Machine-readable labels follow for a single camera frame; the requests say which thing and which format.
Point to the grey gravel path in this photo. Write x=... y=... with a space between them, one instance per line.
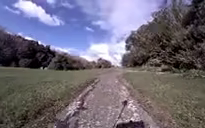
x=101 y=105

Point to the tall wood beside verge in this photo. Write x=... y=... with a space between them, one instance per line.
x=176 y=40

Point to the green grass field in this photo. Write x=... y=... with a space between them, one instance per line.
x=26 y=90

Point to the weedy grass verge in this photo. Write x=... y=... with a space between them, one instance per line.
x=180 y=96

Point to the dark wood beyond field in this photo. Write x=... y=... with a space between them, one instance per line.
x=16 y=51

